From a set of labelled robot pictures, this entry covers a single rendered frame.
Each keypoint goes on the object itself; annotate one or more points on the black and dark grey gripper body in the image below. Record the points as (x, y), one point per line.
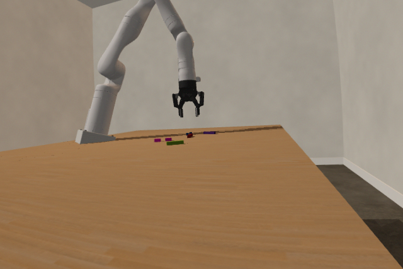
(187, 86)

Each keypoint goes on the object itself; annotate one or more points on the lime green rod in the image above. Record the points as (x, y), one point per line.
(174, 142)

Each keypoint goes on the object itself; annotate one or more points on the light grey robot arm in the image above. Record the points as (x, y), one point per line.
(100, 114)

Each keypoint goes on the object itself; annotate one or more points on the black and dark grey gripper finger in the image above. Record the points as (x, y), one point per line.
(181, 103)
(197, 109)

